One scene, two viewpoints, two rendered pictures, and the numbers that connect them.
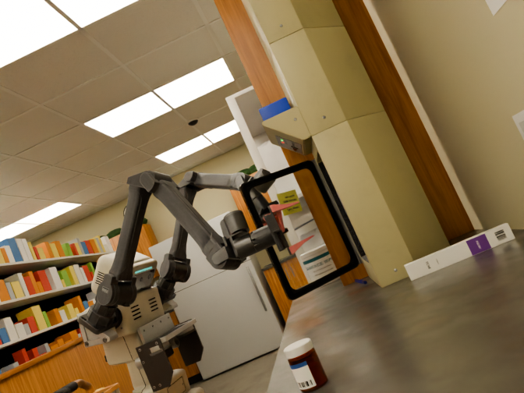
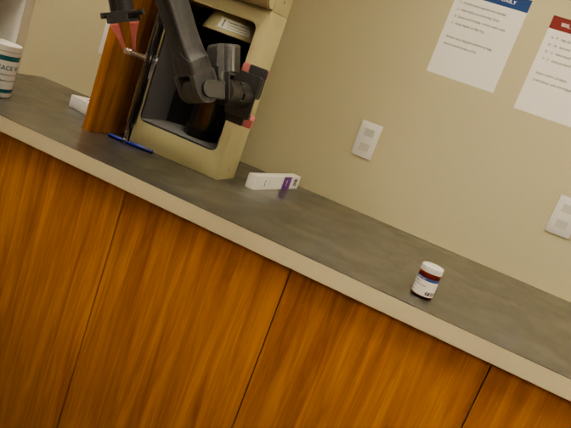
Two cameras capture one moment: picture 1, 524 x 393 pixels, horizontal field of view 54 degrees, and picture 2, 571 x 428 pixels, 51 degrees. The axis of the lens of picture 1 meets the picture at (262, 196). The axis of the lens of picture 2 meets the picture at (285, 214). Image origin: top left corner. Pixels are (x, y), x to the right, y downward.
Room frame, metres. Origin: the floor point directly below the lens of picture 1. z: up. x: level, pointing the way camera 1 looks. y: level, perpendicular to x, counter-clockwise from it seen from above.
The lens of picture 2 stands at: (0.87, 1.33, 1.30)
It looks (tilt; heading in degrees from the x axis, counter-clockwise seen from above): 13 degrees down; 283
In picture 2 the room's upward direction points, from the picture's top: 20 degrees clockwise
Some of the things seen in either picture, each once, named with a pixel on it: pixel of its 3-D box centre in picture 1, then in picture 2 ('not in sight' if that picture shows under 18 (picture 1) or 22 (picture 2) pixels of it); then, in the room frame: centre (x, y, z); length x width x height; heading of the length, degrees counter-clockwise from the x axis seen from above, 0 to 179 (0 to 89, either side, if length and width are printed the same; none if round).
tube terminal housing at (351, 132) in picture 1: (359, 153); (230, 33); (1.60, -0.34, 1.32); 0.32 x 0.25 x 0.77; 176
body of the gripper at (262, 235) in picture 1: (266, 236); (238, 93); (1.37, 0.03, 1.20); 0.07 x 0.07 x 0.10; 87
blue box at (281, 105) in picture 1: (278, 118); not in sight; (1.70, -0.16, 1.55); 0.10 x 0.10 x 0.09; 86
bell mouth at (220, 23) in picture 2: not in sight; (234, 27); (1.58, -0.31, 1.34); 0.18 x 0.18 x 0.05
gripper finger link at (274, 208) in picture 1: (285, 214); (256, 81); (1.37, -0.04, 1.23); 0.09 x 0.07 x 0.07; 87
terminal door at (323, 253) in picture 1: (300, 226); (147, 59); (1.68, -0.08, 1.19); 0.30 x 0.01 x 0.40; 120
